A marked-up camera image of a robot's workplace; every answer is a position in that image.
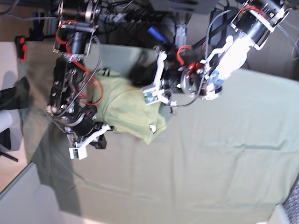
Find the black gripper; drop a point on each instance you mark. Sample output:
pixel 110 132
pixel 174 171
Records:
pixel 160 78

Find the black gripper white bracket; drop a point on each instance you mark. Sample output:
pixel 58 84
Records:
pixel 80 130

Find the light green T-shirt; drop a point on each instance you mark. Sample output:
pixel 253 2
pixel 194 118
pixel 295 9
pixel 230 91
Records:
pixel 122 106

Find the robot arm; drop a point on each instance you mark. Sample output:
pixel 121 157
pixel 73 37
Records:
pixel 252 25

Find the blue orange clamp centre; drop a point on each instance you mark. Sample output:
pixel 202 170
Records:
pixel 158 36

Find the blue orange clamp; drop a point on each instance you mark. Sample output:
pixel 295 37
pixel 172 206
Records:
pixel 158 36
pixel 35 33

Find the white power strip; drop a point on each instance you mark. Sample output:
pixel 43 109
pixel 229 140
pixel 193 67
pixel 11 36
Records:
pixel 131 18

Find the dark green cloth at left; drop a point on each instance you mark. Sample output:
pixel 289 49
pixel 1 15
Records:
pixel 16 97

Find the grey box bottom left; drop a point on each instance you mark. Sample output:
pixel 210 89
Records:
pixel 26 201

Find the white cylinder at left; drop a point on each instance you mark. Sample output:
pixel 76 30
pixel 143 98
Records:
pixel 6 120

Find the sage green table cloth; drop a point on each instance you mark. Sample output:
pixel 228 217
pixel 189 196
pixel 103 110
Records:
pixel 230 160

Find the blue orange clamp left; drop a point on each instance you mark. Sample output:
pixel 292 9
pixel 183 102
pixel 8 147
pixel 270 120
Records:
pixel 35 33

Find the white wrist camera side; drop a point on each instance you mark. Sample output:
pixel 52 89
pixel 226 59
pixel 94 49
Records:
pixel 150 97
pixel 78 153

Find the aluminium frame post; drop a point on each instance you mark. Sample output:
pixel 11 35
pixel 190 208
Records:
pixel 181 21

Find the robot arm with orange cables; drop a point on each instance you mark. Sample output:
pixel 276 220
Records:
pixel 76 32

